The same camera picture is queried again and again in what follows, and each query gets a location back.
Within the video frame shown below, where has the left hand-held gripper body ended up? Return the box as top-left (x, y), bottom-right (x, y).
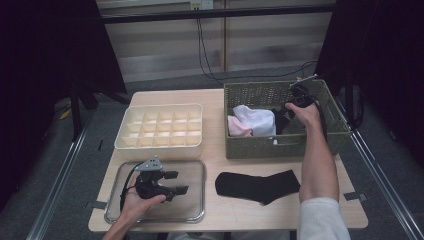
top-left (134, 156), bottom-right (174, 203)

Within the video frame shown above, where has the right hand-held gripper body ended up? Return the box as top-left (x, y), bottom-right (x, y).
top-left (289, 73), bottom-right (318, 108)

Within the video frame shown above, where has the black sock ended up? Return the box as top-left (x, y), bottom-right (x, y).
top-left (214, 169), bottom-right (302, 206)
top-left (271, 107), bottom-right (292, 135)

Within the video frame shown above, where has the clear lid with white knob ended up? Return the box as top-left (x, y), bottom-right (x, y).
top-left (104, 159), bottom-right (207, 224)

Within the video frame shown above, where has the cream compartment storage box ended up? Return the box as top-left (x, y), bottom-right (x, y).
top-left (114, 103), bottom-right (204, 161)

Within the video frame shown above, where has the pink sock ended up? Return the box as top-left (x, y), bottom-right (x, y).
top-left (236, 124), bottom-right (255, 138)
top-left (227, 115), bottom-right (246, 138)

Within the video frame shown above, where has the green woven basket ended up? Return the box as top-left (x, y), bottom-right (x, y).
top-left (223, 79), bottom-right (352, 160)

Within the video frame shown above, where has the person's right hand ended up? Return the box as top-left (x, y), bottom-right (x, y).
top-left (284, 101), bottom-right (323, 129)

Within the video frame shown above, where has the person's left hand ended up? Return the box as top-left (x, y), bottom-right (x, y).
top-left (120, 181), bottom-right (167, 221)

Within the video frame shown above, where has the black stand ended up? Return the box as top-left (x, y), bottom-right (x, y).
top-left (68, 79), bottom-right (131, 141)
top-left (343, 74), bottom-right (366, 131)

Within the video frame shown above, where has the black tape strip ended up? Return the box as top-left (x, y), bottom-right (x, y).
top-left (84, 199), bottom-right (108, 211)
top-left (343, 191), bottom-right (369, 203)

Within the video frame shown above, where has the person's white sleeve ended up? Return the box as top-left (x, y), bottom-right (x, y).
top-left (296, 197), bottom-right (352, 240)

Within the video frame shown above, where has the yellow floor item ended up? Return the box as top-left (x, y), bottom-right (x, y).
top-left (59, 105), bottom-right (73, 120)

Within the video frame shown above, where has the black metal crossbar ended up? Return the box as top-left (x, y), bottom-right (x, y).
top-left (99, 3), bottom-right (338, 25)

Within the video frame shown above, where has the left hand-held gripper cable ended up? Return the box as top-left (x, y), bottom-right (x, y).
top-left (119, 163), bottom-right (141, 211)

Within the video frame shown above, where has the hand-held gripper cable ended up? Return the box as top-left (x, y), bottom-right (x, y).
top-left (314, 101), bottom-right (329, 143)
top-left (119, 163), bottom-right (141, 211)

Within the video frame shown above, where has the right hand-held gripper cable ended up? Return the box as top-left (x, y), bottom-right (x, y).
top-left (314, 101), bottom-right (329, 143)

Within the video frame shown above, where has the black floor cable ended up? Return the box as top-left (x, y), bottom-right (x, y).
top-left (219, 59), bottom-right (318, 82)

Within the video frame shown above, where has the metal floor rail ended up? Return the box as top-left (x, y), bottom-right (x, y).
top-left (26, 113), bottom-right (96, 240)
top-left (334, 99), bottom-right (424, 240)

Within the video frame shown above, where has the black hanging wall cable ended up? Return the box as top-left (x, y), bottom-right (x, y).
top-left (196, 18), bottom-right (225, 86)

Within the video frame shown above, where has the white wall outlet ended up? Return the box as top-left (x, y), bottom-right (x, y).
top-left (189, 0), bottom-right (214, 11)

